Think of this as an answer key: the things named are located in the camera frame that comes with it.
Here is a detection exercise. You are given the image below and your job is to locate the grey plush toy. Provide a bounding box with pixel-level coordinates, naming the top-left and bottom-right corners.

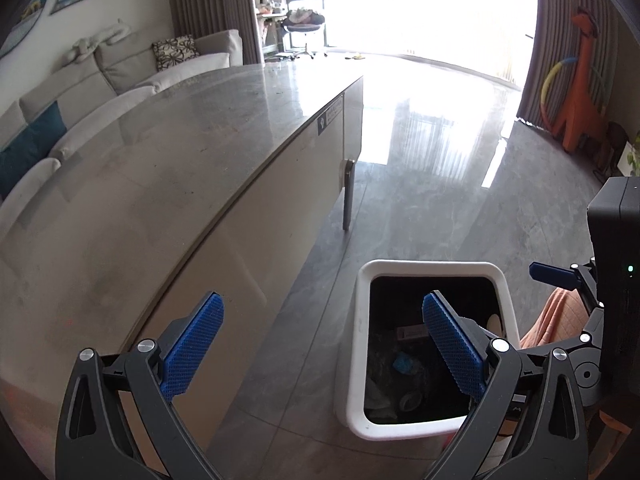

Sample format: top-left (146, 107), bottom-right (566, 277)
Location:
top-left (62, 20), bottom-right (131, 66)

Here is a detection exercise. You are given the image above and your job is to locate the floral cushion right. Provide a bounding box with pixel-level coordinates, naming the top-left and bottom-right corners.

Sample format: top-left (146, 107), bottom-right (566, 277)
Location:
top-left (152, 35), bottom-right (200, 72)

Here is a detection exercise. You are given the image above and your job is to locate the grey table leg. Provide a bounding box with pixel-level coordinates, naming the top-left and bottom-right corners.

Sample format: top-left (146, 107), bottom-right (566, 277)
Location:
top-left (343, 159), bottom-right (356, 231)

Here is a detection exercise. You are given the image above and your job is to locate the grey sectional sofa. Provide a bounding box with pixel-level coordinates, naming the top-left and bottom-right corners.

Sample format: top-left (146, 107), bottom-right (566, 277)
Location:
top-left (1, 23), bottom-right (243, 235)

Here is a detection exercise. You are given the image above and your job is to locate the round wall painting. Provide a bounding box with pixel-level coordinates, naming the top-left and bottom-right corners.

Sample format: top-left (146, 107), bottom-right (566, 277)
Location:
top-left (0, 0), bottom-right (47, 58)

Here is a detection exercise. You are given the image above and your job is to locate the cluttered desk by window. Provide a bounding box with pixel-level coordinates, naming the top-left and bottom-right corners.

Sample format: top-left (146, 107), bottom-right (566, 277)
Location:
top-left (256, 0), bottom-right (288, 58)

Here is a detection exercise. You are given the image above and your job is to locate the office chair with clothes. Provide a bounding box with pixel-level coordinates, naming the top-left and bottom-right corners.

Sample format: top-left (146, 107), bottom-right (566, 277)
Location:
top-left (281, 9), bottom-right (326, 61)

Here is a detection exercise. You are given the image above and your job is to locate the grey curtain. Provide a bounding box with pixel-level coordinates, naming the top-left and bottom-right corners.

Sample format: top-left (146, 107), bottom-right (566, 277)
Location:
top-left (169, 0), bottom-right (262, 64)

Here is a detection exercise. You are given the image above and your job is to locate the teal cushion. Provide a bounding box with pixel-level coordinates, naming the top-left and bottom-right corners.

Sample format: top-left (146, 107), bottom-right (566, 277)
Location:
top-left (1, 101), bottom-right (67, 200)

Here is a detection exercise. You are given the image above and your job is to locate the right side curtain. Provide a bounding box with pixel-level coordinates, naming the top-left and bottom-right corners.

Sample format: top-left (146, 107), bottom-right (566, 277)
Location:
top-left (518, 0), bottom-right (639, 128)

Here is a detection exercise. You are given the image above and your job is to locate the orange giraffe toy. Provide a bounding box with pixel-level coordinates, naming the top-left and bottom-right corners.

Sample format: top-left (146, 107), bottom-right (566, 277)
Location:
top-left (539, 6), bottom-right (608, 154)

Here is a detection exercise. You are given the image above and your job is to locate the white trash bin black liner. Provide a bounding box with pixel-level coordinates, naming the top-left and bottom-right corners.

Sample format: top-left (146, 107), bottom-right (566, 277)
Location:
top-left (334, 259), bottom-right (520, 441)

